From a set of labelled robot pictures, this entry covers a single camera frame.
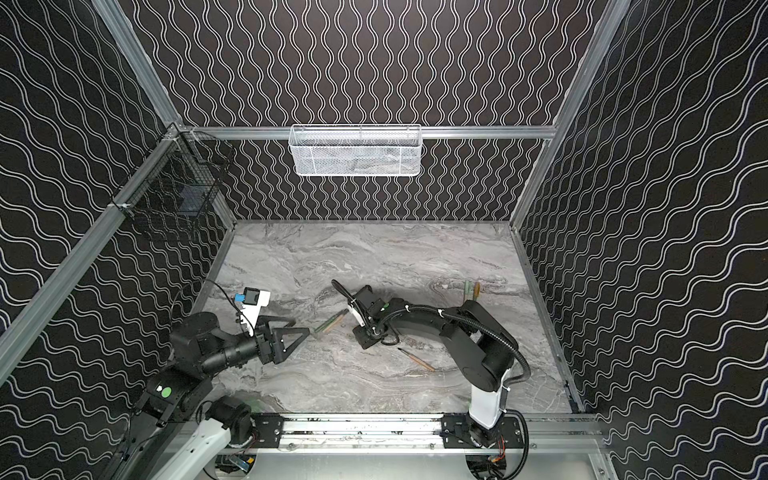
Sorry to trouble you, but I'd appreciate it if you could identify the tan pen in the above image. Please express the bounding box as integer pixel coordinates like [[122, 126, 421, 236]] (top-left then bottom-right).
[[463, 280, 474, 301], [322, 316, 344, 335], [398, 348, 436, 372]]

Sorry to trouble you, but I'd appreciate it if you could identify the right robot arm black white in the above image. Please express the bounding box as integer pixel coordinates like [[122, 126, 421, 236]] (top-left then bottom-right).
[[345, 285, 531, 447]]

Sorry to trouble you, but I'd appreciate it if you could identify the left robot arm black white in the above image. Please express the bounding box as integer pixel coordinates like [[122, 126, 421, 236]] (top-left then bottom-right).
[[107, 312, 311, 479]]

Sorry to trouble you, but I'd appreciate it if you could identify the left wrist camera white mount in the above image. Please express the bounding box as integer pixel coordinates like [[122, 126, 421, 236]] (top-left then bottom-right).
[[234, 287, 271, 337]]

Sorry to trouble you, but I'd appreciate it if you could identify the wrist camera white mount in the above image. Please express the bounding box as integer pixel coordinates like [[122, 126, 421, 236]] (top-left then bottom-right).
[[234, 287, 271, 337], [348, 305, 366, 327]]

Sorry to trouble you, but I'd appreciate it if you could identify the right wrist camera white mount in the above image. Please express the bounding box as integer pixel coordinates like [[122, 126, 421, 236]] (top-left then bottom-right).
[[348, 305, 366, 327]]

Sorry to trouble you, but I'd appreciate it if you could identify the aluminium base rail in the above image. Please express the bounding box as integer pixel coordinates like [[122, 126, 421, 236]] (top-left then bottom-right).
[[137, 411, 607, 457]]

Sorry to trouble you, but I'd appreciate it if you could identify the black wire basket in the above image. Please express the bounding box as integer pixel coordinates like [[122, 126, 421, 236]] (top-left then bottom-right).
[[119, 128, 235, 244]]

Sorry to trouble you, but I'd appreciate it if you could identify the white wire mesh basket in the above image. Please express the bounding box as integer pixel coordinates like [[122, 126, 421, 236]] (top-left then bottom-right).
[[288, 124, 424, 177]]

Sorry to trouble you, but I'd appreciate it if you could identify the aluminium back horizontal rail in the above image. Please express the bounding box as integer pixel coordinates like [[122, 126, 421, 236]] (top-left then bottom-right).
[[185, 125, 556, 140]]

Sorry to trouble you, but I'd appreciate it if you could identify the aluminium horizontal rail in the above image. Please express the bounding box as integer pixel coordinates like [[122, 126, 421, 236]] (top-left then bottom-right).
[[185, 125, 556, 140], [0, 134, 181, 385]]

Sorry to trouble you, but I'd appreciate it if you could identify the aluminium left horizontal rail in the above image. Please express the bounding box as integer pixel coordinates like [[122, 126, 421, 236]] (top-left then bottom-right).
[[0, 134, 181, 385]]

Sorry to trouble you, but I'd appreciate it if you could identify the aluminium corner frame post left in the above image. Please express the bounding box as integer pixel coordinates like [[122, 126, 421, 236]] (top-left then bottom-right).
[[92, 0, 183, 126]]

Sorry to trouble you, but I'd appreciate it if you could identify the aluminium corner frame post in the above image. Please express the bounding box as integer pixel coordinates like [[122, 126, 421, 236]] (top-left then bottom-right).
[[92, 0, 183, 126], [510, 0, 631, 231]]

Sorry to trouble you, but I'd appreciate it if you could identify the aluminium corner frame post right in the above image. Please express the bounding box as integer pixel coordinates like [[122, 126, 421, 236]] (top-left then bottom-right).
[[510, 0, 631, 231]]

